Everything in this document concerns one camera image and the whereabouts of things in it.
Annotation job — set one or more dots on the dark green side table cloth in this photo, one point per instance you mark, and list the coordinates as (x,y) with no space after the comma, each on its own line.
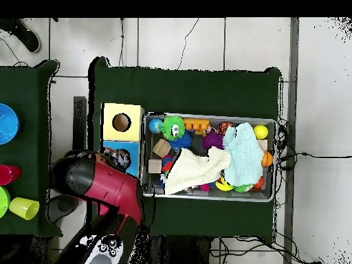
(24,154)

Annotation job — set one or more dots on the cream waffle cloth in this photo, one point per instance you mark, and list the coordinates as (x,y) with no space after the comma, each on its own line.
(192,170)

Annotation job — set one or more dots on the wooden cube block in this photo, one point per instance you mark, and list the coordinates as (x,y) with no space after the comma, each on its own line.
(155,166)

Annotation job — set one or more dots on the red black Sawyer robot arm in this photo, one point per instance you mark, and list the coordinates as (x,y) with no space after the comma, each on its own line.
(112,184)

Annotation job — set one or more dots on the shallow clear mesh bin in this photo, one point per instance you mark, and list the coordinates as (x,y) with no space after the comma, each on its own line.
(198,196)

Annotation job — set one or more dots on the blue globe ball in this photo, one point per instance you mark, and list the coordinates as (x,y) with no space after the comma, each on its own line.
(155,126)

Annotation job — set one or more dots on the small orange basketball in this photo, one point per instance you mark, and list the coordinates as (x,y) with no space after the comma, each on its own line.
(267,159)

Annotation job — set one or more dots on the wavy wooden block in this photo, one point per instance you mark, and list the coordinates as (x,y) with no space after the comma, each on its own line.
(161,148)

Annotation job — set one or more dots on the green puffer ball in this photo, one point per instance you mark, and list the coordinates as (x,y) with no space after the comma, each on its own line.
(172,126)

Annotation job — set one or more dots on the yellow green plastic cup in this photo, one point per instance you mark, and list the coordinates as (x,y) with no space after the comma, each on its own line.
(24,208)

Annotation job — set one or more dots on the red toy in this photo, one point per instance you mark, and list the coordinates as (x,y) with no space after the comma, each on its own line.
(8,175)

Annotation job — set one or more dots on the wooden box with three holes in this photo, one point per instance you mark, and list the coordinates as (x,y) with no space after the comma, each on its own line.
(132,132)

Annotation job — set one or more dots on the purple spiky ball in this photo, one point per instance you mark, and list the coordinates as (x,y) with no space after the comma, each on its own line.
(213,140)

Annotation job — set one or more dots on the grey rounded base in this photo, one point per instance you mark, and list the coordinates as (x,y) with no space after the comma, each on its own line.
(62,206)

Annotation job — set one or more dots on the yellow ball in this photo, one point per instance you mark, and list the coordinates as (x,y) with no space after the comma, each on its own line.
(260,132)

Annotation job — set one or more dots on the orange toy brick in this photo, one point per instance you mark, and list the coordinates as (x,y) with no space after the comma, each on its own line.
(196,123)

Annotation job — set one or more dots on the person's shoe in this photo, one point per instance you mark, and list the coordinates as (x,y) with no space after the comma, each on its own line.
(29,38)

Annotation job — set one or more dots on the blue bowl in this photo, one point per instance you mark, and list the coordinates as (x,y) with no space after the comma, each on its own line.
(8,123)

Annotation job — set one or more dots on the light blue waffle cloth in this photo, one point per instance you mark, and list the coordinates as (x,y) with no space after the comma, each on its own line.
(243,154)

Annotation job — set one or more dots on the crinkly clear plastic packet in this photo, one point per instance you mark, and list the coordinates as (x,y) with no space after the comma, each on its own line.
(121,159)

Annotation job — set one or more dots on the black robot stand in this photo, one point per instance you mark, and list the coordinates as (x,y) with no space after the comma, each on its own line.
(181,250)

